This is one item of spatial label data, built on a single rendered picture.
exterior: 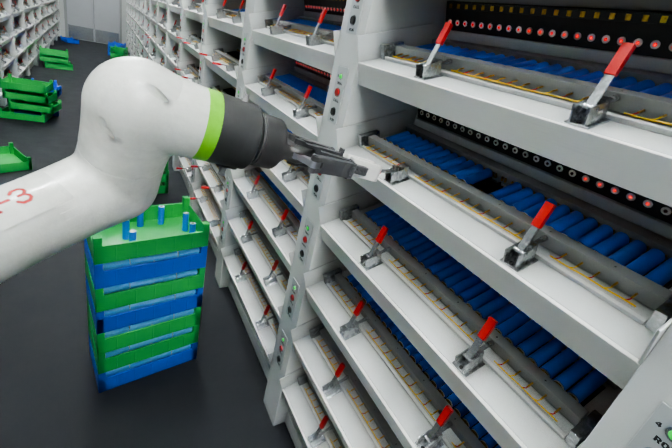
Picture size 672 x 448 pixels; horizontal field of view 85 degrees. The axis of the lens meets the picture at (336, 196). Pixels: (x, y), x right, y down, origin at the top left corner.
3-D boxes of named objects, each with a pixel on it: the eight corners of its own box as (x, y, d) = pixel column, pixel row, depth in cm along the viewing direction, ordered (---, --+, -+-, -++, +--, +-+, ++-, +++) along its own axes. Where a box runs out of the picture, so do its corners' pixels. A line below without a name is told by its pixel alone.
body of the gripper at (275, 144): (235, 151, 56) (288, 164, 61) (252, 173, 49) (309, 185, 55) (250, 104, 54) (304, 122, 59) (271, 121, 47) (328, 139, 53)
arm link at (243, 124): (232, 94, 43) (214, 79, 50) (204, 183, 46) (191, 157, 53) (278, 109, 47) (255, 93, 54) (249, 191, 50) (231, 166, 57)
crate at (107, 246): (94, 265, 96) (93, 239, 93) (83, 227, 109) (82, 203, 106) (208, 246, 115) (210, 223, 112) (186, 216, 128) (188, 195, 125)
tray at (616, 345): (624, 391, 38) (661, 331, 33) (338, 168, 84) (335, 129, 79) (717, 309, 46) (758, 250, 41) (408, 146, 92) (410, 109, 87)
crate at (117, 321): (96, 335, 105) (95, 313, 102) (86, 292, 118) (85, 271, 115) (201, 306, 124) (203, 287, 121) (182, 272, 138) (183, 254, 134)
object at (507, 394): (544, 498, 45) (576, 443, 38) (321, 239, 91) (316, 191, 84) (637, 411, 53) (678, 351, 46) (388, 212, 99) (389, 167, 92)
